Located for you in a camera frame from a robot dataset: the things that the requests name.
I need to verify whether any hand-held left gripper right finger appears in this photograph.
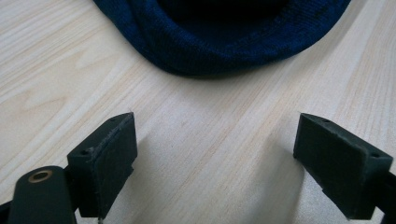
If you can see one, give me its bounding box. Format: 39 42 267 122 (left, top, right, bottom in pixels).
292 112 394 220

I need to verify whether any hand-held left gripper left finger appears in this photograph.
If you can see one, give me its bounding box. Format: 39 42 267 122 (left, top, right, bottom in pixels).
66 111 138 219

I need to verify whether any dark blue knitted hat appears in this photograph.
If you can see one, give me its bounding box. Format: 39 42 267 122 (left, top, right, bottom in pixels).
92 0 352 77

